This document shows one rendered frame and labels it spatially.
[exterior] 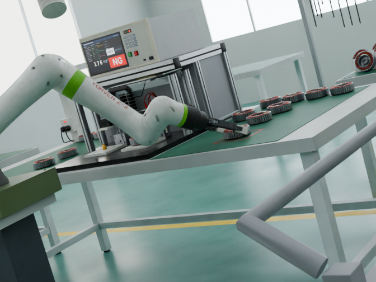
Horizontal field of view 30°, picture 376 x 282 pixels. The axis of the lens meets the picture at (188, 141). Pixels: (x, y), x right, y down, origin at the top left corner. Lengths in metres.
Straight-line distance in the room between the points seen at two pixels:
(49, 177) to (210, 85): 0.96
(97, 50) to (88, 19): 6.64
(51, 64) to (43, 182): 0.49
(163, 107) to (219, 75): 0.84
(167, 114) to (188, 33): 0.90
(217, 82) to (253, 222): 2.71
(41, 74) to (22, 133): 6.37
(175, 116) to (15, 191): 0.65
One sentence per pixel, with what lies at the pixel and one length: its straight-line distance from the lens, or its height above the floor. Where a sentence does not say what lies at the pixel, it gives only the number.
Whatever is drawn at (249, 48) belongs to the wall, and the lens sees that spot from 10.25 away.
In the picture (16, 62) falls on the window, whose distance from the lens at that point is 9.02.
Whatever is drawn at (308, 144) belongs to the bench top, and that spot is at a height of 0.73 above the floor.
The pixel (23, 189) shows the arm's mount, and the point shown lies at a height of 0.81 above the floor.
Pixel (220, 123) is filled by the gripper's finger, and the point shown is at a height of 0.83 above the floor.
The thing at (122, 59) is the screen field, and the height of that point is 1.17.
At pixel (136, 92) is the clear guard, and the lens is 2.97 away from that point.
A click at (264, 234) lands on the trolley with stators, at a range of 0.69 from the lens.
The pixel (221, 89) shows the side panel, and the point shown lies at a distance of 3.41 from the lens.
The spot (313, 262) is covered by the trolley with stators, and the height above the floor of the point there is 0.96.
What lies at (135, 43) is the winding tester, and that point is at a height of 1.22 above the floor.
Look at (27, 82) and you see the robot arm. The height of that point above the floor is 1.19.
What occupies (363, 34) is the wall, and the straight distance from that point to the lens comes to 9.50.
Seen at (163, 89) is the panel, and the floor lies 0.98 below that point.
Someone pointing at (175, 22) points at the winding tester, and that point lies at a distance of 3.38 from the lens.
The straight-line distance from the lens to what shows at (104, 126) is 3.39.
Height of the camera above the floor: 1.20
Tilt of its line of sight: 8 degrees down
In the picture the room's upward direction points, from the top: 16 degrees counter-clockwise
